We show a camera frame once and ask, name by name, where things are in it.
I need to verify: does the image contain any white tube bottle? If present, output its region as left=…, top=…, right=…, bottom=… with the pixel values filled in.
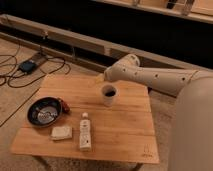
left=79, top=113, right=92, bottom=150

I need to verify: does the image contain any white paper cup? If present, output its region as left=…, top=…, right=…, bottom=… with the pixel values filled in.
left=101, top=85, right=117, bottom=107

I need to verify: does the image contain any long wooden rail frame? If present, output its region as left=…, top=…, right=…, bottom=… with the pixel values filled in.
left=0, top=13, right=213, bottom=98

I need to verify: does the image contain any wooden shelf with items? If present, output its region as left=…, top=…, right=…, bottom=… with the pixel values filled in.
left=93, top=0, right=213, bottom=24

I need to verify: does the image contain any black floor cable left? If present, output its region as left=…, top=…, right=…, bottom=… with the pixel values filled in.
left=0, top=43, right=72, bottom=89

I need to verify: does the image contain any black power adapter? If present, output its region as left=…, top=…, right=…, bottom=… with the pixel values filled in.
left=18, top=60, right=36, bottom=74

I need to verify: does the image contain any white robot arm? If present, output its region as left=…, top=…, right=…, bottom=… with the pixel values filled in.
left=98, top=54, right=213, bottom=171

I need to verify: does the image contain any black frying pan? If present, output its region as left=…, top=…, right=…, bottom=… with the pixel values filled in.
left=27, top=97, right=71, bottom=127

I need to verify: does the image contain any white sponge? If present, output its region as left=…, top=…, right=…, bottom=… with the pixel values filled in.
left=51, top=126, right=72, bottom=140

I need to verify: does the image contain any wooden folding table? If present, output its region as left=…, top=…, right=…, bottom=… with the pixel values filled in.
left=11, top=75, right=159, bottom=164

